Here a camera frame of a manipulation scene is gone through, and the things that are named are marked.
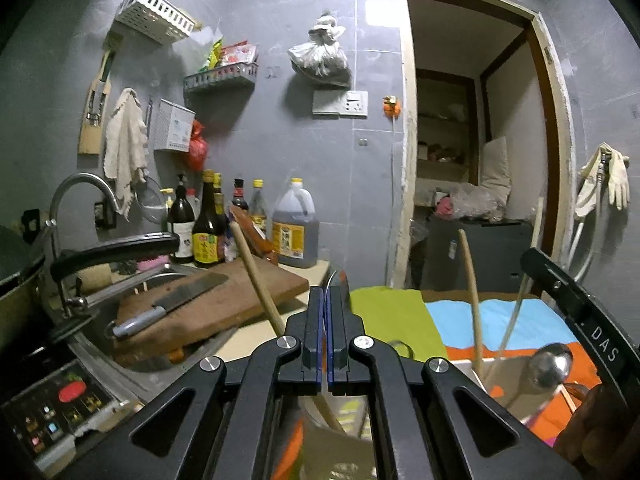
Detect white crumpled plastic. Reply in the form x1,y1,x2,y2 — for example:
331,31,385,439
192,25,224,50

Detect cooking oil jug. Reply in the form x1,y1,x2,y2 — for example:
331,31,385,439
271,177,320,268

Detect green yellow snack packet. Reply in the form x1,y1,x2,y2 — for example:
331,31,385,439
200,37,224,72

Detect grey cabinet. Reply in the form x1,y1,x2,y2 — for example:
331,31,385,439
420,217,535,293

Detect kitchen cleaver knife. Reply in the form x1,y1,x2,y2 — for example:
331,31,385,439
104,272,231,339

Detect dark bottle white label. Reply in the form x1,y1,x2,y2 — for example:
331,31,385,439
166,174,197,263

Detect white perforated box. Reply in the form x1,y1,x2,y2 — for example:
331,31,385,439
152,98,196,153

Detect steel sink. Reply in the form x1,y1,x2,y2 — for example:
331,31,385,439
65,265,311,401

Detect white wall basket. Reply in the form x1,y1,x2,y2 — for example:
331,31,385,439
114,0,197,45

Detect grey wall rack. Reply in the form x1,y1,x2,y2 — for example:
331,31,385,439
183,62,261,93

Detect soy sauce bottle yellow label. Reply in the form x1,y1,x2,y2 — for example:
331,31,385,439
192,170,227,268

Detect wall switch socket panel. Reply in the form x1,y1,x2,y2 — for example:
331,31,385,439
312,89,369,118

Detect dark wok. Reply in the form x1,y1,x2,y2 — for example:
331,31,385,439
0,225,48,356

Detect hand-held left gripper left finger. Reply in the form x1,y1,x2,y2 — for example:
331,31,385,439
65,285,328,480

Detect induction cooker control panel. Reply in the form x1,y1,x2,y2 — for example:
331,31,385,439
0,357,146,478

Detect cream rubber glove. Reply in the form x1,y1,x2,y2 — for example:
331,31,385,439
574,144,613,220
607,147,631,211

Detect white plastic utensil basket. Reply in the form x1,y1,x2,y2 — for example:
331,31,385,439
297,352,603,480

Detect colour-block cloth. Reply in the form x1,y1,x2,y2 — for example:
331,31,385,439
347,285,603,461

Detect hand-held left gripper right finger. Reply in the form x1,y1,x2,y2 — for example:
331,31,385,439
330,285,581,480

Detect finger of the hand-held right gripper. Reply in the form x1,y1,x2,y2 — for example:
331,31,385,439
520,247,596,323

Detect clear bottle yellow cap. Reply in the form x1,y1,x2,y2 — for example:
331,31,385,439
248,179,268,241

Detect steel round soup spoon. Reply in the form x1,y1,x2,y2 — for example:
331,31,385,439
500,342,575,413

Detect wooden cutting board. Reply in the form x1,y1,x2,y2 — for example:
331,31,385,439
114,257,311,366

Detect white pillow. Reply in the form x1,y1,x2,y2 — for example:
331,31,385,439
480,135,512,206

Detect red plastic bag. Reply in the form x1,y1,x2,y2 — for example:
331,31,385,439
187,120,209,172

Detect wire strainer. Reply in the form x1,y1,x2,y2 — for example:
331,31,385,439
134,180,167,223

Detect crumpled clear plastic bag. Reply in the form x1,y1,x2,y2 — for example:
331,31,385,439
435,182,506,223

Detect steel sink faucet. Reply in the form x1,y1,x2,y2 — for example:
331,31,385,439
46,172,124,321

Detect white hose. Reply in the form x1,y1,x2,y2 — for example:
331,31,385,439
567,160,608,281

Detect yellow sponge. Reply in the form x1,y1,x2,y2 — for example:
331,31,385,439
79,262,112,293

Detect hanging plastic bag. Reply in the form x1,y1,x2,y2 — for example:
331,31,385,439
287,10,352,90

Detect red snack packet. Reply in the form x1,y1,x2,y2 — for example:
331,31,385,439
218,40,259,67

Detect wooden wall knife block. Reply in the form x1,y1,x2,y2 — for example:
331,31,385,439
77,35,118,156

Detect hanging cream towel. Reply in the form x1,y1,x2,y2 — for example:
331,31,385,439
102,87,149,221

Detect black pan handle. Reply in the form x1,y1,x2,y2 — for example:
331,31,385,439
50,233,181,283

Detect wooden door frame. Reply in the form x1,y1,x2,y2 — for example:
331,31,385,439
385,0,578,293

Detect wooden shelf unit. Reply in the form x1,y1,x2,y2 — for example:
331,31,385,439
415,69,483,206

